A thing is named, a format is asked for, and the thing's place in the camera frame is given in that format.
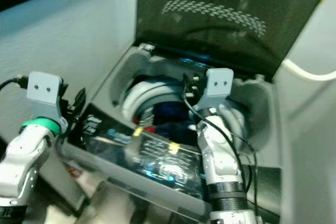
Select dark blue clothes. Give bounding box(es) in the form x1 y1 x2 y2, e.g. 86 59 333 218
150 106 200 133

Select grey top-load washing machine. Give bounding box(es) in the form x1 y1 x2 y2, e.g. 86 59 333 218
52 40 285 224

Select dark tinted washer lid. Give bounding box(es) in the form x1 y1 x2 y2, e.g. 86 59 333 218
134 0 332 80

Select white grey washer drum rim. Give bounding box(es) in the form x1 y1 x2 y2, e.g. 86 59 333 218
121 77 190 125

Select red garment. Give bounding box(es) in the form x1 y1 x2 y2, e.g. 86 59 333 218
139 122 156 133

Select black glossy washer control panel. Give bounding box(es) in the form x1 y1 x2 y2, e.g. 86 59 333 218
79 106 213 201

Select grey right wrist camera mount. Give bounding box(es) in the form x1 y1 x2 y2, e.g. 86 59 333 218
205 68 235 110

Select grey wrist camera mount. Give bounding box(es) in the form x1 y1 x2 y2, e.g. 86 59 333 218
205 68 235 110
27 71 68 130

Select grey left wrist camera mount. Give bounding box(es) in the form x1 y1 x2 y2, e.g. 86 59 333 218
27 71 68 130

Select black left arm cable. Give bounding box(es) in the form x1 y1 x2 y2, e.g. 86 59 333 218
0 76 30 91

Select white cord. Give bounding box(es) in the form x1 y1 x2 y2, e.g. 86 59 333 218
282 59 336 82

